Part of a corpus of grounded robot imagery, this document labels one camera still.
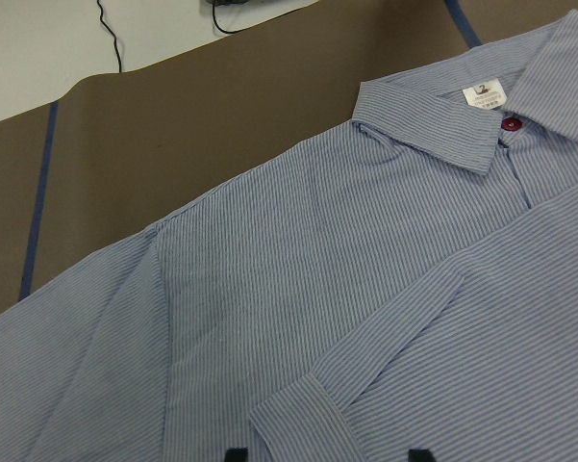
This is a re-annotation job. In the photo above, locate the light blue striped shirt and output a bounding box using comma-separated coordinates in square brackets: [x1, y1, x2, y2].
[0, 11, 578, 461]

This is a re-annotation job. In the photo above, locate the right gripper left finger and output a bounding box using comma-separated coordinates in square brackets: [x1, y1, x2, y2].
[223, 448, 247, 462]

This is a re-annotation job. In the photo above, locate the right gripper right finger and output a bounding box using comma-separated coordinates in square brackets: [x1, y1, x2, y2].
[407, 449, 437, 462]

